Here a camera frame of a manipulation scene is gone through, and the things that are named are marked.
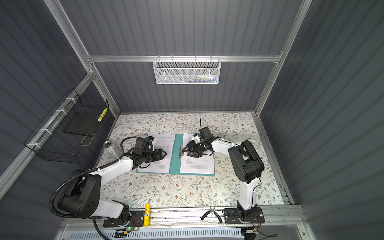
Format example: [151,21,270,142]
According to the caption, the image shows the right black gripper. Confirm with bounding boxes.
[182,140,207,158]

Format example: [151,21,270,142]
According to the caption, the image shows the white paper sheet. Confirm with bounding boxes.
[180,151,215,176]

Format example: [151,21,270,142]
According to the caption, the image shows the teal paper folder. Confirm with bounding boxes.
[135,133,216,177]

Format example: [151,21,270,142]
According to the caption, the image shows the printed English text sheet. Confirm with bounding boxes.
[137,133,176,174]

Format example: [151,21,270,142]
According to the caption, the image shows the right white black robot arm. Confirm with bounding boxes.
[180,127,265,222]

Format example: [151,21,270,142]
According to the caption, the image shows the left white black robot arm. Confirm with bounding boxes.
[49,136,168,222]

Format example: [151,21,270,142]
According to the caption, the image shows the silver folder clip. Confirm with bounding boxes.
[179,147,184,160]

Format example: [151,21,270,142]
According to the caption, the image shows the silver metal can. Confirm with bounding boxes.
[103,140,121,160]

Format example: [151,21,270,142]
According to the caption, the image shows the yellow glue stick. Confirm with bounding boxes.
[143,203,151,227]

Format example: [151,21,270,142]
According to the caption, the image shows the yellow marker in black basket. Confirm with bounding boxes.
[97,107,109,122]

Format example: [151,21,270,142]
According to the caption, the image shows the pens in white basket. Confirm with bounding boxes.
[179,74,219,83]

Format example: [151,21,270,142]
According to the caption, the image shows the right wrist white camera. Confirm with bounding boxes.
[192,134,202,144]

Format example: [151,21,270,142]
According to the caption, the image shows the black handled pliers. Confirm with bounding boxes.
[201,207,223,224]

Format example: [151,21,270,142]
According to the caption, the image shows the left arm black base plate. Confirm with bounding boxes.
[103,210,145,228]

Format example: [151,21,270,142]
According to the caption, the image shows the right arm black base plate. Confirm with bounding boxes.
[222,207,265,225]

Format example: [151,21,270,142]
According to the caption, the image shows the black wire mesh basket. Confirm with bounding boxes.
[24,91,109,164]

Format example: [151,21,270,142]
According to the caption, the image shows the white wire mesh basket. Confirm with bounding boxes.
[153,59,222,85]

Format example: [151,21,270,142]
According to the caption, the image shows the white slotted cable duct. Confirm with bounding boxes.
[67,227,245,240]

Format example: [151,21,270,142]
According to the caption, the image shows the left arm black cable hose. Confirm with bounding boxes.
[49,136,148,240]

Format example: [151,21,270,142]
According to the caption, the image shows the aluminium frame rails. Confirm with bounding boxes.
[0,0,314,240]

